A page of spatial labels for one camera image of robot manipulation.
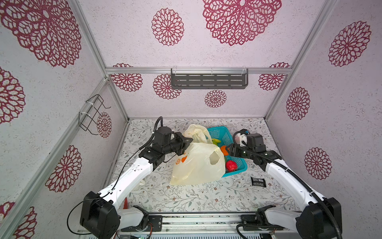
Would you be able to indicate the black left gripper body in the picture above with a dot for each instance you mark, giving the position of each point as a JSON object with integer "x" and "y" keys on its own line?
{"x": 177, "y": 145}

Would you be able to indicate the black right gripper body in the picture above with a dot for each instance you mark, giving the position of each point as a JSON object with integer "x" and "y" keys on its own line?
{"x": 243, "y": 152}

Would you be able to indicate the red toy pepper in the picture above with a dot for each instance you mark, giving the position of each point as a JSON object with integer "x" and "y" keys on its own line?
{"x": 231, "y": 166}

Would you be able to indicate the orange toy fruit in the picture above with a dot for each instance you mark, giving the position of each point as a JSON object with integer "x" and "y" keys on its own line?
{"x": 224, "y": 150}

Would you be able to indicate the cream plastic bag orange print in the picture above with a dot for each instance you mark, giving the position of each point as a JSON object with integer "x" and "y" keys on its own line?
{"x": 202, "y": 162}

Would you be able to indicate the yellow toy banana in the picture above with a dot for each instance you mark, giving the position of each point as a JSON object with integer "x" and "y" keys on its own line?
{"x": 216, "y": 141}

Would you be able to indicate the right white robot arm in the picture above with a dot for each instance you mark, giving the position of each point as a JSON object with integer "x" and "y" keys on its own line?
{"x": 318, "y": 217}

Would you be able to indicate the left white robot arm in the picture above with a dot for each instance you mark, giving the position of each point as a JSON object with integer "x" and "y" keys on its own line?
{"x": 101, "y": 214}

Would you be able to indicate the small black packet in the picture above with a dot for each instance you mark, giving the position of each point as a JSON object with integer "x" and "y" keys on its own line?
{"x": 259, "y": 182}

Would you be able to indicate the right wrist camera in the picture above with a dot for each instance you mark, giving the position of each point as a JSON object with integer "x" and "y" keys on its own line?
{"x": 240, "y": 137}

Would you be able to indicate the grey slotted wall shelf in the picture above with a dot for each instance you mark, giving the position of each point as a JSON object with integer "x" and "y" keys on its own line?
{"x": 209, "y": 81}

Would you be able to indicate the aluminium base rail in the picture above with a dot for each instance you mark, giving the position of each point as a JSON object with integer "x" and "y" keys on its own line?
{"x": 218, "y": 225}

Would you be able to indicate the black wire wall rack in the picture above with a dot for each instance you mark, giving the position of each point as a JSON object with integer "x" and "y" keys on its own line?
{"x": 96, "y": 120}

